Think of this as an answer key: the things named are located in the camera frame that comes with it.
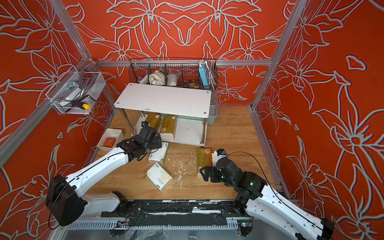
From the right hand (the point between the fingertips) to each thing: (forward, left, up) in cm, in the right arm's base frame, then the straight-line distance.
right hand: (204, 171), depth 72 cm
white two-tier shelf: (+21, +11, +20) cm, 31 cm away
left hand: (+18, +29, +2) cm, 34 cm away
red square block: (+20, +59, -7) cm, 63 cm away
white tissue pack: (+12, +27, -9) cm, 31 cm away
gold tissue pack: (+33, +31, -1) cm, 46 cm away
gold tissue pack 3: (+11, 0, -6) cm, 12 cm away
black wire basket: (+60, +12, +18) cm, 64 cm away
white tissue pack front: (0, +24, -9) cm, 26 cm away
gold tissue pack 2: (+30, +21, 0) cm, 37 cm away
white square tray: (+29, +63, -10) cm, 70 cm away
